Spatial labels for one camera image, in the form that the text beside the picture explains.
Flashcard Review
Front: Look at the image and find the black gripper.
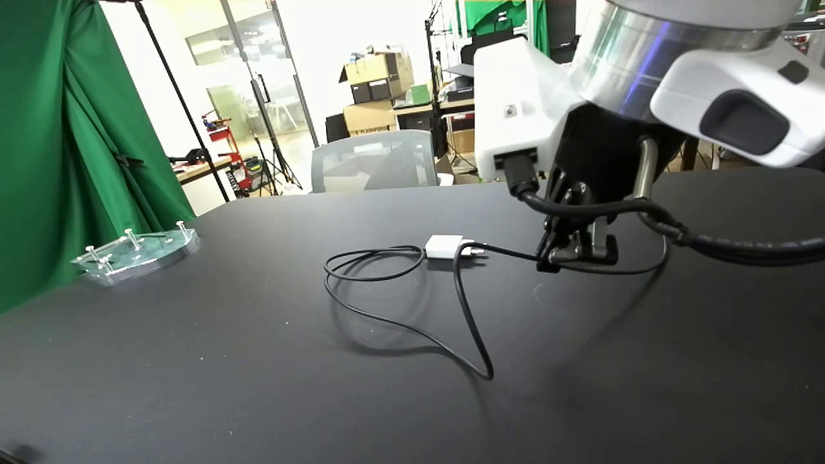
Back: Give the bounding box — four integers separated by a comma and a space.
537, 99, 692, 273

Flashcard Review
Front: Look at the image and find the black charging cable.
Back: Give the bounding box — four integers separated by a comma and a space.
322, 239, 672, 382

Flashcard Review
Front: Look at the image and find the white wall charger plug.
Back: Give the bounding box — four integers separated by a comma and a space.
422, 231, 488, 267

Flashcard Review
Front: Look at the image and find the upright black stand pole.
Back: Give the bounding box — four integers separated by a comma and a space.
422, 16, 445, 188

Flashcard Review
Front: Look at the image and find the grey mesh office chair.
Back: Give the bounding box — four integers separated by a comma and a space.
306, 127, 444, 196

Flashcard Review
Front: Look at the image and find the low brown cardboard box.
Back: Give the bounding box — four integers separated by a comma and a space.
342, 99, 402, 136

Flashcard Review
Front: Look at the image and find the small green cloth screen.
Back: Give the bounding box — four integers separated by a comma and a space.
461, 0, 552, 40

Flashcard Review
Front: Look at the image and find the cardboard box with label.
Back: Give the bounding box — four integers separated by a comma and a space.
340, 48, 417, 87

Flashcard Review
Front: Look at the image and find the red tool cart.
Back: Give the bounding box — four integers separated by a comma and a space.
202, 106, 275, 199

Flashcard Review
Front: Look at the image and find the glass partition door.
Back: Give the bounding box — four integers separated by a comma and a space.
184, 0, 322, 196

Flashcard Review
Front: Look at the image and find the small wooden side table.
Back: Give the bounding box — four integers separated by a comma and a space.
171, 152, 239, 188

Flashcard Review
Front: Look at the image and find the slanted black stand pole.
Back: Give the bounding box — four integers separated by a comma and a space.
126, 0, 237, 206

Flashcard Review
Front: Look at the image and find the clear acrylic plate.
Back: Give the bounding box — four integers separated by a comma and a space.
69, 219, 202, 288

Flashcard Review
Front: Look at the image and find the green fabric backdrop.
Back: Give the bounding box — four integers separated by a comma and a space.
0, 0, 198, 317

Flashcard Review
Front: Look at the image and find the black robot wrist cable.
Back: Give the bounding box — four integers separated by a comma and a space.
500, 148, 825, 267

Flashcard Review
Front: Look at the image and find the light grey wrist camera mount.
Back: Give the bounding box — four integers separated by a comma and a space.
472, 32, 576, 188

